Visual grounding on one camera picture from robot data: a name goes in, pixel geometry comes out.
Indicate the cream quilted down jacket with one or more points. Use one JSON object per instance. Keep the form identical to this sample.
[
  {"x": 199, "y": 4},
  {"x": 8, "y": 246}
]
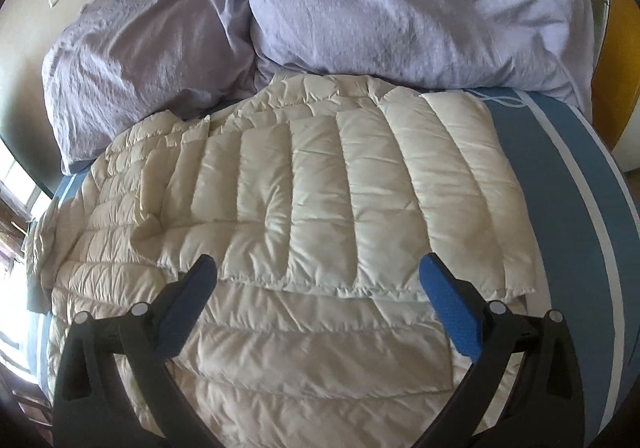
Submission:
[{"x": 310, "y": 198}]

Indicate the yellow cabinet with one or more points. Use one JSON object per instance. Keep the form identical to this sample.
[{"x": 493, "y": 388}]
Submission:
[{"x": 617, "y": 68}]

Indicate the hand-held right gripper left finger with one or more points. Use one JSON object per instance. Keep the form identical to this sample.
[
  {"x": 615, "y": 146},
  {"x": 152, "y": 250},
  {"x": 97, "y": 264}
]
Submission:
[{"x": 182, "y": 313}]

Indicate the blue white striped bed sheet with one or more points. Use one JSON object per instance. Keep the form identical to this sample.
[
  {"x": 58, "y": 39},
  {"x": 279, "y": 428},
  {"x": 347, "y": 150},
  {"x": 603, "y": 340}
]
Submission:
[{"x": 565, "y": 178}]

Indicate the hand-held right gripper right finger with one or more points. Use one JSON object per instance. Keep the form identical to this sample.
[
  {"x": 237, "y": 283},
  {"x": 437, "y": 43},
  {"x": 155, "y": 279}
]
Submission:
[{"x": 452, "y": 313}]

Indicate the lavender crumpled duvet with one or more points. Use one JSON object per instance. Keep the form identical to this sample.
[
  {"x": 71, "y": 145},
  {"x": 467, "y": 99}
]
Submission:
[{"x": 400, "y": 3}]

